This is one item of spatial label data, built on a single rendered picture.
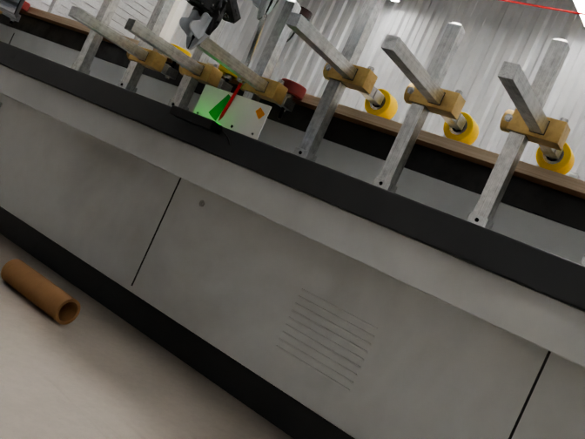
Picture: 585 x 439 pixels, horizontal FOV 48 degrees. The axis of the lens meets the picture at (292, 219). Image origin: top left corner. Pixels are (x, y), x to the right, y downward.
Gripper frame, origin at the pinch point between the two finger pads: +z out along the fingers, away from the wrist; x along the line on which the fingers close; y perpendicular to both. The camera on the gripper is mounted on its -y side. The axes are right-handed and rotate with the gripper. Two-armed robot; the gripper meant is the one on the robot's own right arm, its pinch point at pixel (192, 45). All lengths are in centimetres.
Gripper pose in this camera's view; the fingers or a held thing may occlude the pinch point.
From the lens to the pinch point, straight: 165.0
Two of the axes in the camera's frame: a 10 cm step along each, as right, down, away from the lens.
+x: 7.6, 3.5, -5.5
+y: -5.0, -2.4, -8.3
